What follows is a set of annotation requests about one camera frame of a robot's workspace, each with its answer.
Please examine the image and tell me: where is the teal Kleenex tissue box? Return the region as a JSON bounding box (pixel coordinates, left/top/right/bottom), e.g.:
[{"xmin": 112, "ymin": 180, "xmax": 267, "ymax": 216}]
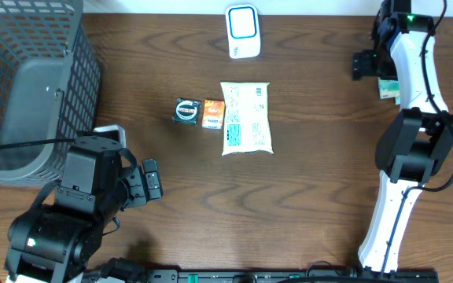
[{"xmin": 377, "ymin": 78, "xmax": 400, "ymax": 105}]

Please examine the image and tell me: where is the white barcode scanner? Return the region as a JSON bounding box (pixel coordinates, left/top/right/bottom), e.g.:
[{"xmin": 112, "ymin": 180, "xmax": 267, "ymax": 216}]
[{"xmin": 225, "ymin": 4, "xmax": 261, "ymax": 59}]

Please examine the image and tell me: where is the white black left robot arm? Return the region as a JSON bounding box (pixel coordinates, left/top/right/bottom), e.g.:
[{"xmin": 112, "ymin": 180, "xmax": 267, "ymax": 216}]
[{"xmin": 5, "ymin": 135, "xmax": 163, "ymax": 282}]

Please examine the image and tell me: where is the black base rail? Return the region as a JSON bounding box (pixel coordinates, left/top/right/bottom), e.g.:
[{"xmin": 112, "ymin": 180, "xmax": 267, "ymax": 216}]
[{"xmin": 79, "ymin": 266, "xmax": 439, "ymax": 283}]

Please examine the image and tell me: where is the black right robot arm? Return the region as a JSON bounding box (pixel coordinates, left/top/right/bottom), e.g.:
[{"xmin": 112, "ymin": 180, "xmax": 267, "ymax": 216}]
[{"xmin": 352, "ymin": 0, "xmax": 453, "ymax": 279}]

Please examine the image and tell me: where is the wet wipes pack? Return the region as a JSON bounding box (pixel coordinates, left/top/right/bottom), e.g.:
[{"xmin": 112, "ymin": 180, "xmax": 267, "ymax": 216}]
[{"xmin": 220, "ymin": 82, "xmax": 274, "ymax": 156}]

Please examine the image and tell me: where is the grey plastic mesh basket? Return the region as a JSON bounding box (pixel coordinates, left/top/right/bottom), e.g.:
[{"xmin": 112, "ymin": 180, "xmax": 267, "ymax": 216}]
[{"xmin": 0, "ymin": 0, "xmax": 101, "ymax": 186}]

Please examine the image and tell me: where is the round sticker item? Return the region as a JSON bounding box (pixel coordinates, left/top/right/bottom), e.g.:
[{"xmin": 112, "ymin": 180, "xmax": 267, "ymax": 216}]
[{"xmin": 172, "ymin": 97, "xmax": 201, "ymax": 126}]

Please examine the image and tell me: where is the orange Kleenex tissue pack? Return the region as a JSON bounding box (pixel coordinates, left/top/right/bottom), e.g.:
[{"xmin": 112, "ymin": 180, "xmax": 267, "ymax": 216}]
[{"xmin": 202, "ymin": 100, "xmax": 225, "ymax": 130}]

